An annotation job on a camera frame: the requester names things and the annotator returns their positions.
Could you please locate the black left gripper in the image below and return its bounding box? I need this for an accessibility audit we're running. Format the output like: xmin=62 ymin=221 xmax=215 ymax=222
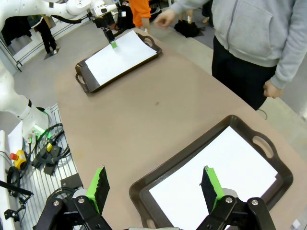
xmin=92 ymin=11 xmax=118 ymax=48

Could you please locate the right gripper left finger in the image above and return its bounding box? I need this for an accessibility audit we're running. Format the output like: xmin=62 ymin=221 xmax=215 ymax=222
xmin=35 ymin=166 xmax=113 ymax=230

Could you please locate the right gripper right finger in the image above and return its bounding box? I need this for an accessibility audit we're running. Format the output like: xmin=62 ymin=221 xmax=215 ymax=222
xmin=196 ymin=166 xmax=277 ymax=230

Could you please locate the white A4 paper sheet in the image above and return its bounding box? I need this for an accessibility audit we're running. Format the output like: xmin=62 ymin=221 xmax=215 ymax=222
xmin=84 ymin=30 xmax=162 ymax=86
xmin=148 ymin=126 xmax=279 ymax=230

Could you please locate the person's right forearm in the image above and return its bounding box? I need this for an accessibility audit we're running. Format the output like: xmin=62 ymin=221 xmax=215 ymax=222
xmin=167 ymin=0 xmax=209 ymax=15

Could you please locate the person's left forearm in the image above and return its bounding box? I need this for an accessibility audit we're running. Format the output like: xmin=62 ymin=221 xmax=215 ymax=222
xmin=270 ymin=23 xmax=307 ymax=90

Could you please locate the person's right hand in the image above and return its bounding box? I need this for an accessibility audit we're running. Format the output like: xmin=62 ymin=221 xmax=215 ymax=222
xmin=153 ymin=11 xmax=177 ymax=30

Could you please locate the person's left hand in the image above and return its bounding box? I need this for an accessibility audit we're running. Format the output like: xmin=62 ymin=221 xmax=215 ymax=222
xmin=263 ymin=79 xmax=283 ymax=99

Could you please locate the orange draped mannequin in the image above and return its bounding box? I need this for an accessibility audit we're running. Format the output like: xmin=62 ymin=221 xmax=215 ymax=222
xmin=129 ymin=0 xmax=152 ymax=34

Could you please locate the brown plastic serving tray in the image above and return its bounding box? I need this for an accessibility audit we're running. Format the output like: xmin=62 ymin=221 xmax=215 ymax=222
xmin=129 ymin=114 xmax=294 ymax=230
xmin=74 ymin=30 xmax=163 ymax=94

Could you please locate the aluminium profile base table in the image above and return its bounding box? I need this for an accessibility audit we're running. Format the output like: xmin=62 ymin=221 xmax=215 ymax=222
xmin=19 ymin=103 xmax=83 ymax=230

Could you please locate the black bag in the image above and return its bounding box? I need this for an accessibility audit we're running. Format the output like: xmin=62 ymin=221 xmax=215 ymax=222
xmin=174 ymin=19 xmax=205 ymax=38

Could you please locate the black rod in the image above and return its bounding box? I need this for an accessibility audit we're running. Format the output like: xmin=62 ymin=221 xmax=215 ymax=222
xmin=0 ymin=181 xmax=33 ymax=196

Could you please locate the yellow emergency stop button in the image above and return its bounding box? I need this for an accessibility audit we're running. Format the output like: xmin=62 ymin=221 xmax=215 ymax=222
xmin=10 ymin=149 xmax=26 ymax=170

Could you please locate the white operator desk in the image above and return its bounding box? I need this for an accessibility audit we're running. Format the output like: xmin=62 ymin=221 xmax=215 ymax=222
xmin=0 ymin=130 xmax=15 ymax=230

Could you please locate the person in grey hoodie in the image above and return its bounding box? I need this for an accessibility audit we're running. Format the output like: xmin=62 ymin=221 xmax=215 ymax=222
xmin=167 ymin=0 xmax=307 ymax=111

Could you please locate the black cable tangle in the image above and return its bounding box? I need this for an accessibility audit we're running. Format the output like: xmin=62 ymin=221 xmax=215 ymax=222
xmin=31 ymin=123 xmax=70 ymax=175

